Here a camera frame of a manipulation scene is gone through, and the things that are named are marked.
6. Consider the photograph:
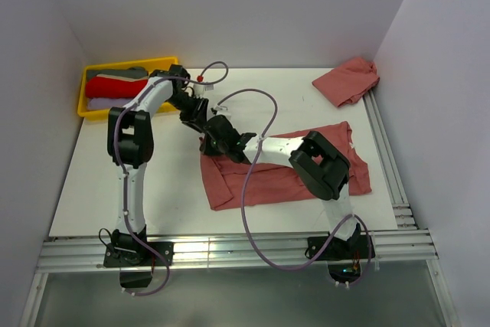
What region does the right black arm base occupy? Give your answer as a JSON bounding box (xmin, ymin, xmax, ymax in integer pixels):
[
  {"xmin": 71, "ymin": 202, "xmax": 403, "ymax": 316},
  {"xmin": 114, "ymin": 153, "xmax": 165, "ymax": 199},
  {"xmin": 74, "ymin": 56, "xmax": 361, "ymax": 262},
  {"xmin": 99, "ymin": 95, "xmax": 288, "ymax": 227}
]
[{"xmin": 305, "ymin": 234, "xmax": 376, "ymax": 284}]

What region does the rolled lilac t-shirt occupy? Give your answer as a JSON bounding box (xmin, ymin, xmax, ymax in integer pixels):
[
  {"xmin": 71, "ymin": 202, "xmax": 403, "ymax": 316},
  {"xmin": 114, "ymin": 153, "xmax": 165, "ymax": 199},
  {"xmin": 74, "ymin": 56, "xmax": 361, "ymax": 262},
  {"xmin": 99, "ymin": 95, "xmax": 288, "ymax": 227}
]
[{"xmin": 87, "ymin": 97, "xmax": 131, "ymax": 111}]

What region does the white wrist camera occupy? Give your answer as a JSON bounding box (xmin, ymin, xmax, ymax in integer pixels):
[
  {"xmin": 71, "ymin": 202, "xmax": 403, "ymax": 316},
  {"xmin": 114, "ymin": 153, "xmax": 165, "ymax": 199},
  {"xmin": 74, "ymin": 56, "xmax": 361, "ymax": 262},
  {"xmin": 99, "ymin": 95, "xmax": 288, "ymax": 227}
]
[
  {"xmin": 192, "ymin": 83, "xmax": 214, "ymax": 96},
  {"xmin": 211, "ymin": 105, "xmax": 232, "ymax": 120}
]

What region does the rolled grey t-shirt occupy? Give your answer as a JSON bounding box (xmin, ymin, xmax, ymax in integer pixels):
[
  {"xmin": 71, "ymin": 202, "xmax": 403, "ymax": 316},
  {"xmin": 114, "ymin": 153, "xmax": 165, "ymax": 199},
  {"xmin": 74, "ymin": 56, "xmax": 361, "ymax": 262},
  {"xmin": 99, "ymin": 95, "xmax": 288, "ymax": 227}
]
[{"xmin": 86, "ymin": 67, "xmax": 149, "ymax": 80}]

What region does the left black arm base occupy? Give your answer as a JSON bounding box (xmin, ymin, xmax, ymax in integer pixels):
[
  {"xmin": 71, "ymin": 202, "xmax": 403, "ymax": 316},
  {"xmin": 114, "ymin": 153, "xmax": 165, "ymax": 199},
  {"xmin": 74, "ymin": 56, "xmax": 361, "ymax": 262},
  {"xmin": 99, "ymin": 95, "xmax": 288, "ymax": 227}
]
[{"xmin": 103, "ymin": 241, "xmax": 174, "ymax": 290}]

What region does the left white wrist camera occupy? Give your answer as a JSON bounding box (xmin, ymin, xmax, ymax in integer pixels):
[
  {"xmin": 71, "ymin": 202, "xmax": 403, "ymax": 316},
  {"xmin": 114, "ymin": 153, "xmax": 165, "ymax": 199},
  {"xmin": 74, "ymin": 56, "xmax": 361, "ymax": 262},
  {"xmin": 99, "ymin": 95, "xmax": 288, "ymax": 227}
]
[{"xmin": 192, "ymin": 83, "xmax": 214, "ymax": 96}]

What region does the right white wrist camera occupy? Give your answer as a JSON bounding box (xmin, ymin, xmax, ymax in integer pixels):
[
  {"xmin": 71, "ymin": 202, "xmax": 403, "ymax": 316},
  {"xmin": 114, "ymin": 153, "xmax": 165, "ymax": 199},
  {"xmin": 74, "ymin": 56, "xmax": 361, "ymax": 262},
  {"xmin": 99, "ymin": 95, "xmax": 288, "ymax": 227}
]
[{"xmin": 211, "ymin": 105, "xmax": 232, "ymax": 120}]

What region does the aluminium rail frame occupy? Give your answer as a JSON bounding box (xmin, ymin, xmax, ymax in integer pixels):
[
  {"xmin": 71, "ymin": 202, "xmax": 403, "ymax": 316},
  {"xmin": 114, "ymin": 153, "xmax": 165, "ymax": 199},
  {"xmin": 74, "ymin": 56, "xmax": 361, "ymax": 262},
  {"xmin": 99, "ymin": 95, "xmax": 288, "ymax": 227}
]
[{"xmin": 20, "ymin": 93, "xmax": 461, "ymax": 326}]

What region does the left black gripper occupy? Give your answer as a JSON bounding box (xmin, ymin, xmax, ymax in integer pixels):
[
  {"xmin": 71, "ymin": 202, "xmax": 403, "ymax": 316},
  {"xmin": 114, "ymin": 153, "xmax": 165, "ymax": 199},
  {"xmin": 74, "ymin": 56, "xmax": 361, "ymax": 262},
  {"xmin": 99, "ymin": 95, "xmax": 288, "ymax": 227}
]
[{"xmin": 167, "ymin": 92, "xmax": 210, "ymax": 133}]

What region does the rolled red t-shirt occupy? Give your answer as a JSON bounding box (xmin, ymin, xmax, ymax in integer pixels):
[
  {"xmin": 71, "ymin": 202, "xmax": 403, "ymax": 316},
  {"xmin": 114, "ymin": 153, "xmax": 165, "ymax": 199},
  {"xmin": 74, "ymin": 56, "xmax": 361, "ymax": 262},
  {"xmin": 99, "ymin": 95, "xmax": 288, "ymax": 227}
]
[{"xmin": 85, "ymin": 76, "xmax": 148, "ymax": 99}]

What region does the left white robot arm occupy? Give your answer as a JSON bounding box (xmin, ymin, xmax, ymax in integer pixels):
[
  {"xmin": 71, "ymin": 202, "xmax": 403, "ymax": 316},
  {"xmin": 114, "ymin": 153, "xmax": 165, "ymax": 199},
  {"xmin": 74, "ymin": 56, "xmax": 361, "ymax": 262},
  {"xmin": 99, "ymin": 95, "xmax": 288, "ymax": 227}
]
[{"xmin": 107, "ymin": 64, "xmax": 208, "ymax": 265}]

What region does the rolled beige t-shirt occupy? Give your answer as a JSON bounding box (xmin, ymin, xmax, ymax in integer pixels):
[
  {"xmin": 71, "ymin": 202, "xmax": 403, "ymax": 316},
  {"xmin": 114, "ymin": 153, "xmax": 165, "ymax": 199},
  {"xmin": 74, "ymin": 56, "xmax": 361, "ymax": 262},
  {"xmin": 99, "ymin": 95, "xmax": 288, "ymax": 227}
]
[{"xmin": 95, "ymin": 74, "xmax": 148, "ymax": 83}]

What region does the folded salmon pink t-shirt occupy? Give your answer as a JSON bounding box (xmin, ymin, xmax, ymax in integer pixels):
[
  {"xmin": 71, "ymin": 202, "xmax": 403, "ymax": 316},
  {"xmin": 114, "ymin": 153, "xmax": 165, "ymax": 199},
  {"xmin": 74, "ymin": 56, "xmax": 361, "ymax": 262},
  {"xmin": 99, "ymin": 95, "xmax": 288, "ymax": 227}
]
[{"xmin": 312, "ymin": 57, "xmax": 380, "ymax": 108}]

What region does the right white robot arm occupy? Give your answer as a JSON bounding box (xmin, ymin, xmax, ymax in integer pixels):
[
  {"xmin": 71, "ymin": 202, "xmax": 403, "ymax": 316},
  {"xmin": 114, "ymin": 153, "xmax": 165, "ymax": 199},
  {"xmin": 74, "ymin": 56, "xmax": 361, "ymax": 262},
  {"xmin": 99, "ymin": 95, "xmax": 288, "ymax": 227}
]
[{"xmin": 200, "ymin": 116, "xmax": 371, "ymax": 227}]

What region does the salmon pink t-shirt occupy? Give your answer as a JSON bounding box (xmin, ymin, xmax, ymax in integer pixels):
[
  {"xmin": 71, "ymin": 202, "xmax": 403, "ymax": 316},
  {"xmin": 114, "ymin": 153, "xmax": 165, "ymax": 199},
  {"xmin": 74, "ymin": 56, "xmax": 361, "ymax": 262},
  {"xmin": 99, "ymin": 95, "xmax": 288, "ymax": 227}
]
[
  {"xmin": 312, "ymin": 57, "xmax": 380, "ymax": 108},
  {"xmin": 200, "ymin": 121, "xmax": 372, "ymax": 211}
]

